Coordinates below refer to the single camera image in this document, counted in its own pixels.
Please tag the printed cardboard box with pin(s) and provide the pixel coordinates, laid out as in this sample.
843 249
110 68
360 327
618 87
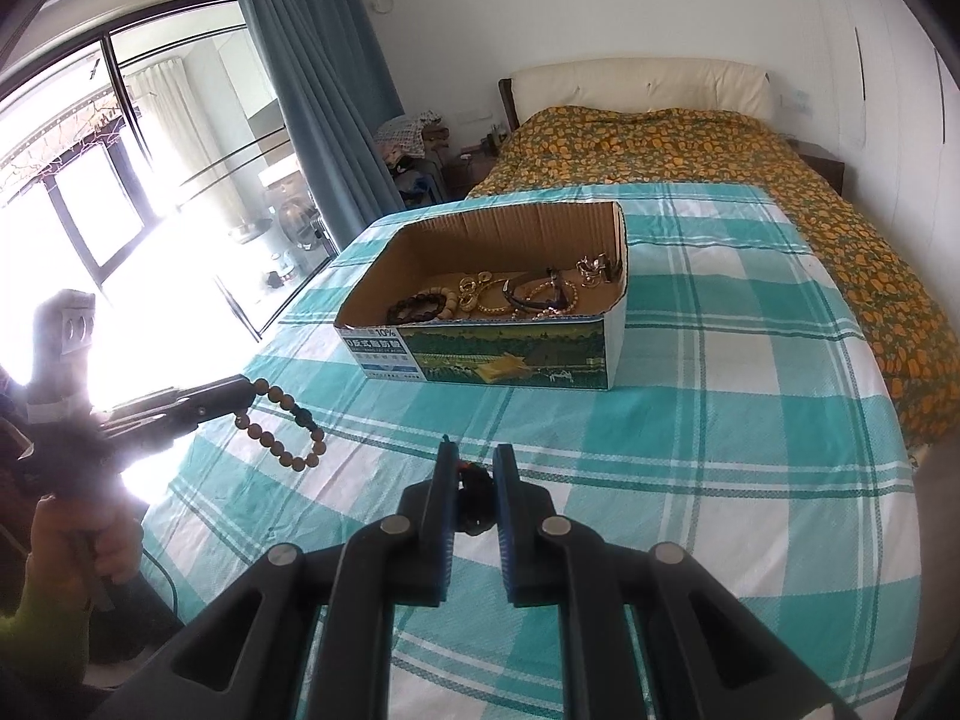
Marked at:
487 356

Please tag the black framed window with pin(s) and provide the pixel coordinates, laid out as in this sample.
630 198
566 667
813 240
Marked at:
165 15

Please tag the patterned cloth pile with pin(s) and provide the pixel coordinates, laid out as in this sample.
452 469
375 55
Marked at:
405 135

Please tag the blue curtain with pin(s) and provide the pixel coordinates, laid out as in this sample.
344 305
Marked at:
315 75

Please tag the gold bangle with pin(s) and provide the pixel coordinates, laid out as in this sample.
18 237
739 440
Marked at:
495 311

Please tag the teal plaid bed sheet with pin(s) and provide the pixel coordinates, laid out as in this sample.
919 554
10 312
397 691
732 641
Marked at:
712 465

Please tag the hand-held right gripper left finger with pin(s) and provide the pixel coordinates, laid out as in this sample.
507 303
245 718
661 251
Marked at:
448 510

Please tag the person's left forearm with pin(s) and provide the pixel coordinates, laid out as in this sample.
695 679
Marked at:
45 630

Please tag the person's left hand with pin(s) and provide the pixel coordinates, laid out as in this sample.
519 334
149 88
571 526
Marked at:
52 532

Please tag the black wrist watch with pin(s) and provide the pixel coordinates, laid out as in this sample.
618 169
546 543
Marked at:
525 292

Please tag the dark wooden nightstand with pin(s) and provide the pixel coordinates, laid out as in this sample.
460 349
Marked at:
465 176
821 165

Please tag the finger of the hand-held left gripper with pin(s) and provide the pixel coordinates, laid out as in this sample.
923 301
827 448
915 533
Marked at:
217 388
217 411

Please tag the cream padded headboard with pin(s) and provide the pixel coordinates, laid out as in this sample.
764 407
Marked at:
637 86

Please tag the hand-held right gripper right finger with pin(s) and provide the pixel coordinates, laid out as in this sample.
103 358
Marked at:
504 517

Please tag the yellow floral blanket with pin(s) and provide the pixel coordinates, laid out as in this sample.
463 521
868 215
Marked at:
750 157

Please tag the washing machine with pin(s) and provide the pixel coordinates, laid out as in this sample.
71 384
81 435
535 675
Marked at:
296 221

